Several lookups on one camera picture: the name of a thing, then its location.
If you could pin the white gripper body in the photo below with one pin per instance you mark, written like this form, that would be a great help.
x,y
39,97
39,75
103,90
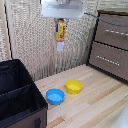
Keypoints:
x,y
62,10

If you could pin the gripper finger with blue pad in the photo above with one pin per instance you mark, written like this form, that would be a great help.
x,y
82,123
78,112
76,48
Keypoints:
x,y
66,21
56,30

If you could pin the yellow red granola bar box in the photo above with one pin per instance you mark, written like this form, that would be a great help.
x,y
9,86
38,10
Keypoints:
x,y
61,31

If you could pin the brown drawer cabinet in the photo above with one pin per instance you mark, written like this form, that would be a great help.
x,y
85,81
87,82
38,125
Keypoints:
x,y
110,50

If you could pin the yellow plastic bowl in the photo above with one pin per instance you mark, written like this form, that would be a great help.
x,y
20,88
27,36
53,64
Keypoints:
x,y
73,86

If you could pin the blue plastic bowl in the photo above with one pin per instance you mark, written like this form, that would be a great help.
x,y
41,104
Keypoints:
x,y
55,96

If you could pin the black fabric storage box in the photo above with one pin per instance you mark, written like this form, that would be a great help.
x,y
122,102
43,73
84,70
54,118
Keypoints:
x,y
20,100

